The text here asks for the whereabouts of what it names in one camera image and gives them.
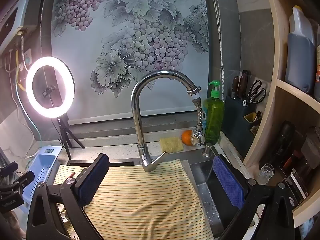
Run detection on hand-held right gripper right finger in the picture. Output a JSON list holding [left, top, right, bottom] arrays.
[[212, 155, 295, 240]]

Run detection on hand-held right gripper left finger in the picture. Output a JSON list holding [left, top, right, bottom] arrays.
[[26, 153, 110, 240]]

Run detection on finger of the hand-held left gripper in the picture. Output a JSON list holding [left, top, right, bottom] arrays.
[[14, 171, 35, 189], [0, 162, 18, 178]]

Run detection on blue plastic drainer basket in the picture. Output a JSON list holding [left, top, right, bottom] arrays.
[[21, 146, 63, 213]]

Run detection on clear drinking glass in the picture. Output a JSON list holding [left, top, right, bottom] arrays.
[[257, 164, 275, 184]]

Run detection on chrome sink knob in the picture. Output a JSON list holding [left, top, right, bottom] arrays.
[[202, 142, 213, 158]]

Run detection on dark knife block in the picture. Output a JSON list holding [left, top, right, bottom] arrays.
[[222, 95, 263, 159]]

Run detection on yellow striped cloth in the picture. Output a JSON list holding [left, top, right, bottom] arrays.
[[52, 159, 214, 240]]

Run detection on orange fruit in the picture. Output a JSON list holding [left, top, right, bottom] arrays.
[[181, 130, 193, 145]]

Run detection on yellow utensil cup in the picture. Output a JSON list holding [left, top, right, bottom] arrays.
[[243, 112, 262, 135]]

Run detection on yellow sponge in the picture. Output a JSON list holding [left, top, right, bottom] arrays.
[[159, 137, 184, 153]]

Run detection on green dish soap bottle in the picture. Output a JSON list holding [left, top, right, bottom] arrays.
[[202, 80, 225, 144]]

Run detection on black bottle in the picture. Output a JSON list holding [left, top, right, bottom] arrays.
[[271, 121, 295, 165]]

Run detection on chrome faucet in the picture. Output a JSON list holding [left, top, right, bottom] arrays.
[[131, 70, 208, 172]]

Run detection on clear lidded container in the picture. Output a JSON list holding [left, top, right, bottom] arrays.
[[300, 126, 320, 170]]

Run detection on large dark liquid jug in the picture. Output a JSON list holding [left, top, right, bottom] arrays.
[[285, 5, 316, 94]]

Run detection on white water heater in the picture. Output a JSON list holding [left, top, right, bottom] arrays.
[[0, 0, 42, 53]]

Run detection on wooden shelf unit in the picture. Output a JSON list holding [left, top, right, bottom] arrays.
[[242, 0, 320, 228]]

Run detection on grape print roller blind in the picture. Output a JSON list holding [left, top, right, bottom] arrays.
[[51, 0, 209, 120]]

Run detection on teal cable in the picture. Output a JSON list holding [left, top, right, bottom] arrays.
[[15, 80, 42, 150]]

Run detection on white ring light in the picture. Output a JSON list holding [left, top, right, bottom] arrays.
[[26, 56, 75, 118]]

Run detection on black handled scissors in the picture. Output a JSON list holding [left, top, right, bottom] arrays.
[[242, 80, 267, 107]]

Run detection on brown handled knife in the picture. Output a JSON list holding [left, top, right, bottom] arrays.
[[237, 69, 250, 100], [230, 76, 240, 100]]

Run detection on yellow hose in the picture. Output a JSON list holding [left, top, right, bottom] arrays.
[[15, 50, 27, 92]]

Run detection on white wall socket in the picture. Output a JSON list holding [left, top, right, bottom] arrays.
[[23, 49, 33, 65]]

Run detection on white bead chain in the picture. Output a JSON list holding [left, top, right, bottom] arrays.
[[209, 0, 225, 100]]

